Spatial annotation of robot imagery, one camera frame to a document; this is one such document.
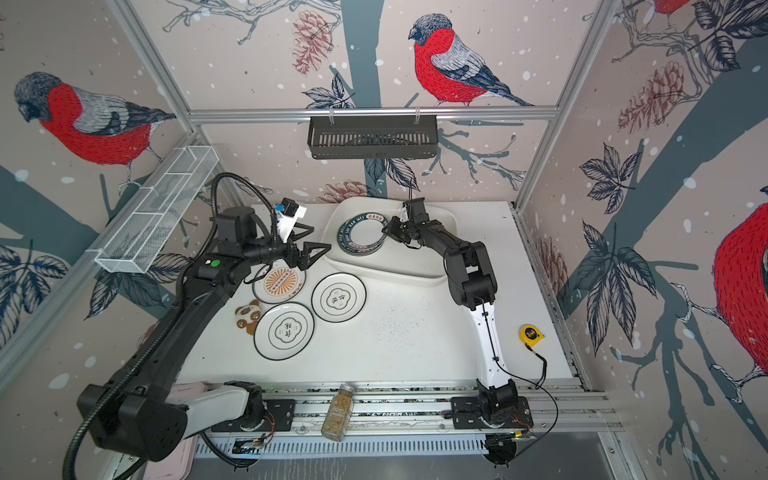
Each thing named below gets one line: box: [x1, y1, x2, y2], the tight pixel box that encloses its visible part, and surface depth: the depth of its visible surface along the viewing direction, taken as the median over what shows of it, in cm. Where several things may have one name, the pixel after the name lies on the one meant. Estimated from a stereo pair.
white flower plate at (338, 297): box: [311, 272, 367, 323], surface depth 97 cm
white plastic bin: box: [322, 196, 459, 282], surface depth 108 cm
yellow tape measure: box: [519, 324, 545, 348], surface depth 87 cm
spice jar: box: [321, 383, 355, 442], surface depth 71 cm
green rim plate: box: [337, 212, 389, 257], surface depth 110 cm
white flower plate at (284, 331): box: [253, 302, 316, 361], surface depth 90 cm
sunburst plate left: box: [252, 260, 307, 304], surface depth 99 cm
